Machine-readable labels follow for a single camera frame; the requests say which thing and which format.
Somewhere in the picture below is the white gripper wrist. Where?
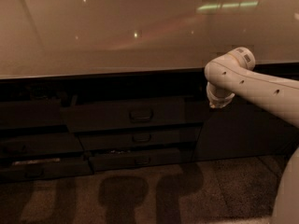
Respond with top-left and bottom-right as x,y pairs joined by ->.
206,82 -> 235,108

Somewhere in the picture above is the dark drawer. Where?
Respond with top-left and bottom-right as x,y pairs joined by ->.
0,99 -> 64,130
0,157 -> 93,183
87,147 -> 193,172
0,133 -> 82,158
61,97 -> 210,133
78,127 -> 201,150

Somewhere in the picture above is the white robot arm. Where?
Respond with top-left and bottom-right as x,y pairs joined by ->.
205,47 -> 299,224

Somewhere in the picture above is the dark cabinet door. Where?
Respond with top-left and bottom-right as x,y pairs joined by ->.
194,97 -> 299,161

